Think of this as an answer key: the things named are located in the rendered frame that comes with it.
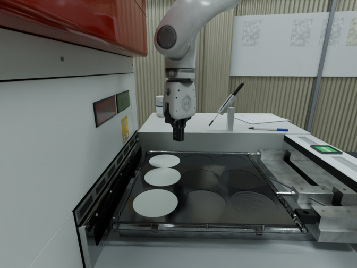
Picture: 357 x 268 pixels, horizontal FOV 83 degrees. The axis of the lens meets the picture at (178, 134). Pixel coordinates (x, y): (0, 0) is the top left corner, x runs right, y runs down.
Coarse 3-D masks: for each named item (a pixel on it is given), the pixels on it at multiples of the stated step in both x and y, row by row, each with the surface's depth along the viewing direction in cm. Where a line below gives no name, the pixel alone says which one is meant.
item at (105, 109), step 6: (102, 102) 41; (108, 102) 45; (114, 102) 48; (96, 108) 38; (102, 108) 41; (108, 108) 45; (114, 108) 48; (102, 114) 41; (108, 114) 45; (102, 120) 41
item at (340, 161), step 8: (288, 136) 71; (296, 136) 71; (304, 136) 71; (312, 136) 71; (304, 144) 63; (312, 144) 64; (320, 144) 63; (328, 144) 63; (312, 152) 57; (344, 152) 57; (328, 160) 52; (336, 160) 53; (344, 160) 53; (352, 160) 52; (336, 168) 48; (344, 168) 48; (352, 168) 49; (352, 176) 44
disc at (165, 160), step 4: (156, 156) 69; (160, 156) 69; (164, 156) 69; (168, 156) 69; (172, 156) 69; (152, 160) 66; (156, 160) 66; (160, 160) 66; (164, 160) 66; (168, 160) 66; (172, 160) 66; (176, 160) 66; (152, 164) 63; (156, 164) 63; (160, 164) 63; (164, 164) 63; (168, 164) 63; (172, 164) 63; (176, 164) 63
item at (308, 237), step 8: (120, 232) 46; (128, 232) 46; (136, 232) 46; (144, 232) 45; (160, 232) 45; (168, 232) 45; (176, 232) 45; (184, 232) 45; (192, 232) 45; (200, 232) 45; (208, 232) 45; (296, 240) 45; (304, 240) 45; (312, 240) 45
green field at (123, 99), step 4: (128, 92) 60; (120, 96) 53; (124, 96) 56; (128, 96) 60; (120, 100) 53; (124, 100) 57; (128, 100) 60; (120, 104) 53; (124, 104) 57; (128, 104) 60; (120, 108) 53
